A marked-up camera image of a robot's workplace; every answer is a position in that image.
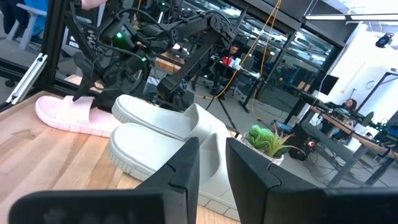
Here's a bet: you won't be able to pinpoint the person's hand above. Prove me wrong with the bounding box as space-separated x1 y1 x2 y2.
80 0 108 11

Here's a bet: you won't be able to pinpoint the pink rubber slide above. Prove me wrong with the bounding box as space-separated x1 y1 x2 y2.
35 95 123 138

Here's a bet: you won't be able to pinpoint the yellow hanging cable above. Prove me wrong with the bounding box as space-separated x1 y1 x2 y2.
194 0 283 100

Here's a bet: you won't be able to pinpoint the black wall screen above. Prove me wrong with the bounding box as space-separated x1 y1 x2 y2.
317 73 340 96

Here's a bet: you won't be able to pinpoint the black round wall camera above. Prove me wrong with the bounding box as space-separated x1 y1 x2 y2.
374 32 395 49

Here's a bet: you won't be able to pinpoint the white chair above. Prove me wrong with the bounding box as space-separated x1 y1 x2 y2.
6 2 47 50

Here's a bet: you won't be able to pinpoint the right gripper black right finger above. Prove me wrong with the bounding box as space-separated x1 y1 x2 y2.
226 138 398 224

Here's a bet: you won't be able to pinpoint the grey rubber slide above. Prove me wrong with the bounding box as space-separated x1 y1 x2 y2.
111 94 229 142
106 123 242 222

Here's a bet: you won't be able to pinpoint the green succulent white patterned pot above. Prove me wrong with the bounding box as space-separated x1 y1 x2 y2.
243 124 296 166

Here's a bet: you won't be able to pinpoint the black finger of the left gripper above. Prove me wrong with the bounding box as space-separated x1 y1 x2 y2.
93 88 115 111
72 51 96 102

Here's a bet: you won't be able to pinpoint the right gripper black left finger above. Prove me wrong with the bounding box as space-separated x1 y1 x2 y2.
8 136 200 224

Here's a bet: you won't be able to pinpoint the wooden desk grey legs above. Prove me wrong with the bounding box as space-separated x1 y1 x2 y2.
298 105 398 187

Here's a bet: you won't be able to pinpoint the person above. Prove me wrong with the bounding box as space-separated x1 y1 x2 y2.
0 0 50 37
340 98 358 114
222 42 243 63

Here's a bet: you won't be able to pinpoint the long linear ceiling light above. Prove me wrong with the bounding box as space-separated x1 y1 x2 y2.
303 13 398 22

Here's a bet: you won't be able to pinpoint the black metal rig frame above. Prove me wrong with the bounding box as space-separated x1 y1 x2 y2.
0 0 103 113

